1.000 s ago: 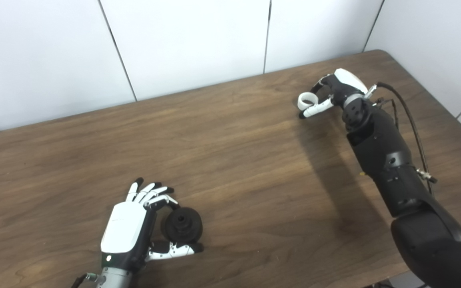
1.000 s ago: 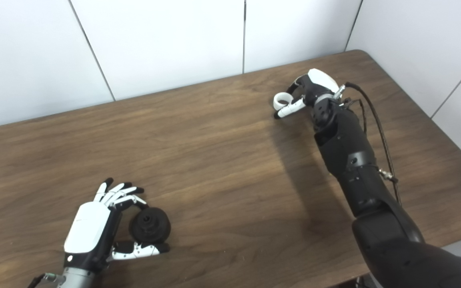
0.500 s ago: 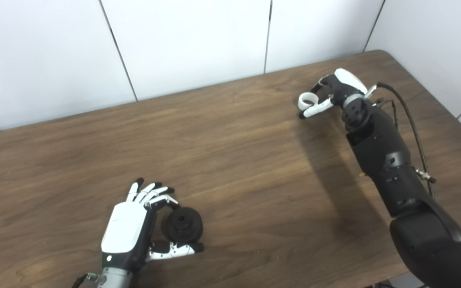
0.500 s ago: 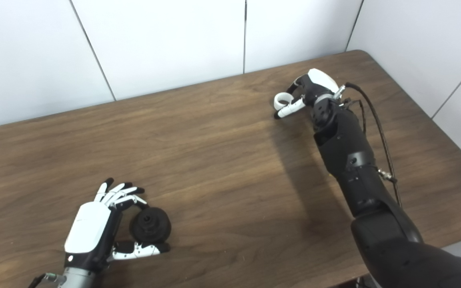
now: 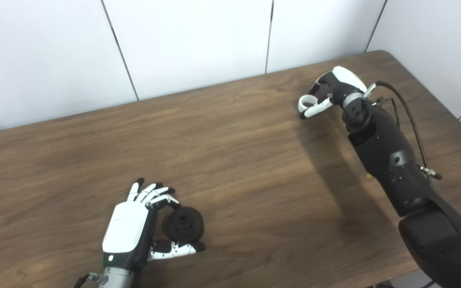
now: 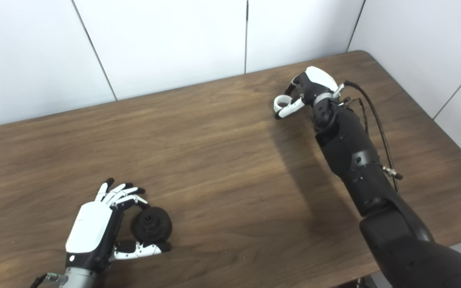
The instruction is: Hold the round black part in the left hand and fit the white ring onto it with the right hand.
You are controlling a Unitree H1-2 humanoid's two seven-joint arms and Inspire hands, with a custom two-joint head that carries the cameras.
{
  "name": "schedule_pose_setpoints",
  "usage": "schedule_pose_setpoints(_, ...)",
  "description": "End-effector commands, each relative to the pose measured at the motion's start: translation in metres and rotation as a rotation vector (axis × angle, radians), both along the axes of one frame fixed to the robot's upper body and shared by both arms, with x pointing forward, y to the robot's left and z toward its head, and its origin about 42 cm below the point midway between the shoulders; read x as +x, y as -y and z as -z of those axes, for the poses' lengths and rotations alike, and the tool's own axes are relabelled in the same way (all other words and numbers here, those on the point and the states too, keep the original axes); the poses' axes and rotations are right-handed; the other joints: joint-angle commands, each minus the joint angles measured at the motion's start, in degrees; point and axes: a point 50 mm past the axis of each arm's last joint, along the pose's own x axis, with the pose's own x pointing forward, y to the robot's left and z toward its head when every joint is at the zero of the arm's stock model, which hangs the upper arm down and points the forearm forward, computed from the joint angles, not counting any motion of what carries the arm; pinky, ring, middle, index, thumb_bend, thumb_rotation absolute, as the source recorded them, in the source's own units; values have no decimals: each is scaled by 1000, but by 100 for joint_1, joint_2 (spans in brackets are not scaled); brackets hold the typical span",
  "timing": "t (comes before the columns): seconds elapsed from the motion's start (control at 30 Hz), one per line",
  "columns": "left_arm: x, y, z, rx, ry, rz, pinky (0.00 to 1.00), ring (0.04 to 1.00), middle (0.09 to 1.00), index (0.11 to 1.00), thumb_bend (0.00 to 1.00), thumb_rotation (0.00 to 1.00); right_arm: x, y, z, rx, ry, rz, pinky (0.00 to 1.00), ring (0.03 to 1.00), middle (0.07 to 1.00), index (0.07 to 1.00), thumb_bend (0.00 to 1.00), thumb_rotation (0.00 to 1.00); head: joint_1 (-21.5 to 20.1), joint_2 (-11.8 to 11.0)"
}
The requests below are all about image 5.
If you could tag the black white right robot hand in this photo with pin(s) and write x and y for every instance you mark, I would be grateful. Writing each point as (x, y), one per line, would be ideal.
(346, 82)

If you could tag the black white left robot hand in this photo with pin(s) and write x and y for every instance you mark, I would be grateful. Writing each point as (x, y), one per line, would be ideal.
(124, 228)

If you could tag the round black plastic part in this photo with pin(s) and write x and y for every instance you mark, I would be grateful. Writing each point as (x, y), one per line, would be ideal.
(184, 228)

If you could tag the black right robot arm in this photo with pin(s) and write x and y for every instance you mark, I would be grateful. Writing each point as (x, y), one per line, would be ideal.
(394, 160)

